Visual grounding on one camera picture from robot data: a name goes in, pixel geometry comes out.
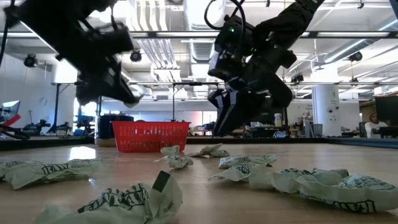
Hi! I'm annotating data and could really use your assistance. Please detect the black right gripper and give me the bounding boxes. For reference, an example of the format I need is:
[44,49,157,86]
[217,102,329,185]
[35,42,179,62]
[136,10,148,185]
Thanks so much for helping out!
[207,63,294,137]

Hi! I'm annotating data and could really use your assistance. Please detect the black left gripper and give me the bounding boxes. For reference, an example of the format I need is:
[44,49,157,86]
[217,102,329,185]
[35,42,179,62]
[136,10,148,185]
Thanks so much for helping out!
[55,22,138,106]

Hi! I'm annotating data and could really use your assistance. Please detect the grey waste bin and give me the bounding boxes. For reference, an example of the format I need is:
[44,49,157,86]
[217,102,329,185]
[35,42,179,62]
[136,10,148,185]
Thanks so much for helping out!
[312,123,324,138]

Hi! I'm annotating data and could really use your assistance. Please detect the red plastic basket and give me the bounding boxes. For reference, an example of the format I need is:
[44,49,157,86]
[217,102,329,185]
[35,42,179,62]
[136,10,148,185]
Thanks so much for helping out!
[111,121,190,154]

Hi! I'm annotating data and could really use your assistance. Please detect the tilted lit monitor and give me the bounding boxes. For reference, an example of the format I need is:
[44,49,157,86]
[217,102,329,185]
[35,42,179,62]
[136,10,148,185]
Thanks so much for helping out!
[0,100,21,122]

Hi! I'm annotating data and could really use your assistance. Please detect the black rig crossbar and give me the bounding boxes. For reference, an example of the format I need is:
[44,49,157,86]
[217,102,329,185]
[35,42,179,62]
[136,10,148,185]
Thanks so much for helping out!
[129,30,398,40]

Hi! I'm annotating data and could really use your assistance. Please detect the red object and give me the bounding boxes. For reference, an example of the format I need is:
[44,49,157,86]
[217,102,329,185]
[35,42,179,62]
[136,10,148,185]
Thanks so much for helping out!
[0,114,22,133]

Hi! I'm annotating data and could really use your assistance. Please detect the white round column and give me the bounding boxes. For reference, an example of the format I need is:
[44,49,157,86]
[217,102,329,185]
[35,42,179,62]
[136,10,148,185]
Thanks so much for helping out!
[311,84,342,138]

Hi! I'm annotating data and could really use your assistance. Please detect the person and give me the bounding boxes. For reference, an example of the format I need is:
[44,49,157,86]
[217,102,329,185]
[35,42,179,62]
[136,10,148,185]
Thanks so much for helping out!
[364,112,389,139]

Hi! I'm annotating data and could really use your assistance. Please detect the black background rig frame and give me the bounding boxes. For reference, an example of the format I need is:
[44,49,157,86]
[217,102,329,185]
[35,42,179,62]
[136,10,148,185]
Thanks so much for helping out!
[53,81,104,138]

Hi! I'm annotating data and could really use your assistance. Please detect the black aluminium table frame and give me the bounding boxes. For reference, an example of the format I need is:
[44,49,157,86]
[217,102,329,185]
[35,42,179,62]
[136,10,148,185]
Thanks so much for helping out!
[0,136,398,152]

